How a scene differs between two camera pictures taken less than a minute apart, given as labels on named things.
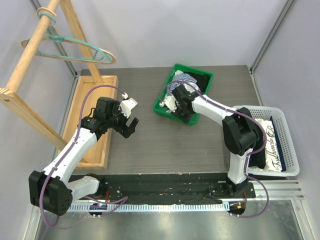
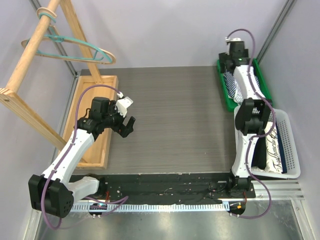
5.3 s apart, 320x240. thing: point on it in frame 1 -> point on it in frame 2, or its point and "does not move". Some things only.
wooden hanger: [112, 61] does not move
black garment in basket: [257, 159] does not move
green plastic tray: [157, 104] -> [231, 103]
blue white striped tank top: [185, 77] -> [234, 91]
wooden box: [87, 94] does not move
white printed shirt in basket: [272, 159] does not move
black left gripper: [126, 132] does not move
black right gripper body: [181, 110] -> [223, 60]
